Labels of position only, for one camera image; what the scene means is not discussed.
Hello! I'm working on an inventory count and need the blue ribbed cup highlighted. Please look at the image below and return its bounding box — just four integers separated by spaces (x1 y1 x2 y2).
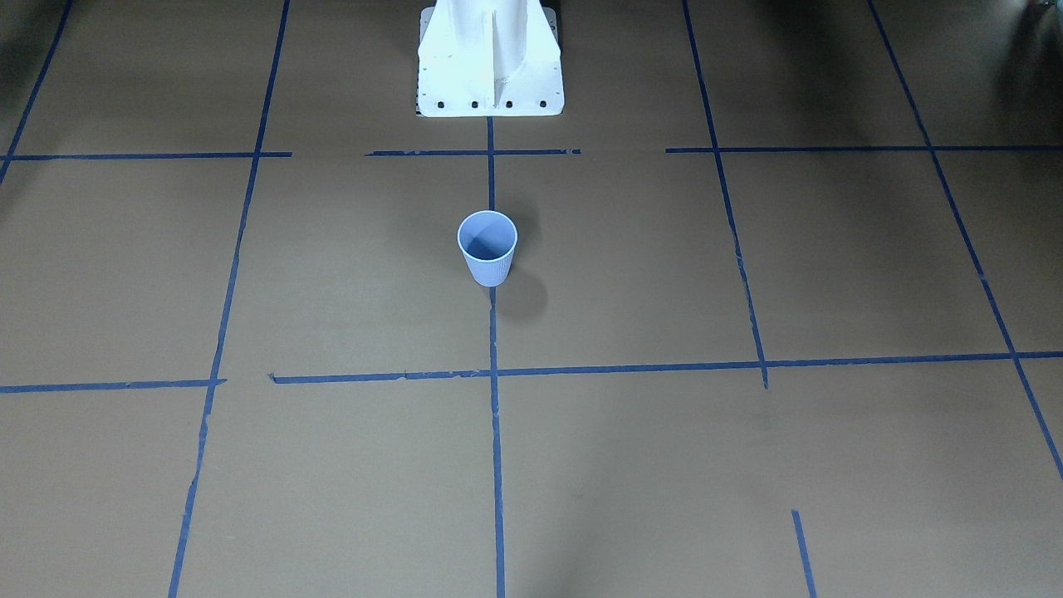
456 209 519 287

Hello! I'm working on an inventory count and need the white camera pedestal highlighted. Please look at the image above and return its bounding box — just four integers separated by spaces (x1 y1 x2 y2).
415 1 566 118

